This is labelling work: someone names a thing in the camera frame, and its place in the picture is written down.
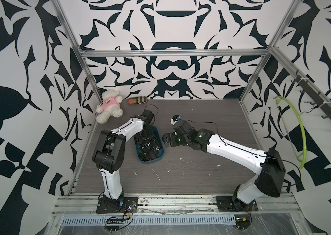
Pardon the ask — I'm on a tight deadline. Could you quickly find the teal plastic storage box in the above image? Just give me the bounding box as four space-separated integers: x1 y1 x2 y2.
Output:
134 128 164 164

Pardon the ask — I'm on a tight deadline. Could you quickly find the black car key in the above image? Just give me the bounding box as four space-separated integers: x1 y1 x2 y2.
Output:
149 149 159 160
140 146 150 154

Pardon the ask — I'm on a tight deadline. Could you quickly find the black car key box front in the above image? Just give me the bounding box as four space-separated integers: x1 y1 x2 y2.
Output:
140 152 152 162

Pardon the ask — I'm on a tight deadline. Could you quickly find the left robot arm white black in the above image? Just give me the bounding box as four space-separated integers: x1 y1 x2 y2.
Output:
92 115 153 200

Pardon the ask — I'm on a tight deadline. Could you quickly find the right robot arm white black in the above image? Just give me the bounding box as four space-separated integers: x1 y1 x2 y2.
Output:
162 119 285 211

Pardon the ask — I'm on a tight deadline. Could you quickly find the brown checkered pouch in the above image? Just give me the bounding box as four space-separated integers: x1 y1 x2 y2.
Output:
127 96 148 105

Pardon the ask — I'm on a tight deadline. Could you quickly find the white teddy bear pink shirt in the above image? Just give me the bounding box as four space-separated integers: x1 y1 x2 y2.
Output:
96 89 123 124

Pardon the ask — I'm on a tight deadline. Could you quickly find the black connector block left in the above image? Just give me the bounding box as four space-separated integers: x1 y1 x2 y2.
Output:
105 217 125 232

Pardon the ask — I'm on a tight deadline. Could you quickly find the black connector block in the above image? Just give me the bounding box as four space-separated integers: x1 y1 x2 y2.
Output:
105 217 125 232
235 217 252 231

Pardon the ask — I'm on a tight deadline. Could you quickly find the black connector block right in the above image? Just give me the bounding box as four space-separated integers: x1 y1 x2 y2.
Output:
235 217 252 231

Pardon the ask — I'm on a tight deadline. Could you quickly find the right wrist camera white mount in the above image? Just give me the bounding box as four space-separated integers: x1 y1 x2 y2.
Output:
170 115 181 126

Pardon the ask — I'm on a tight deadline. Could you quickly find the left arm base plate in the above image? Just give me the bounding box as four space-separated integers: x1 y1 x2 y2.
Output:
96 196 138 214

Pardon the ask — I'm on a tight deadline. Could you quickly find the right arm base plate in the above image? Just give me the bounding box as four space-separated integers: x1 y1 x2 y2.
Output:
216 196 258 212

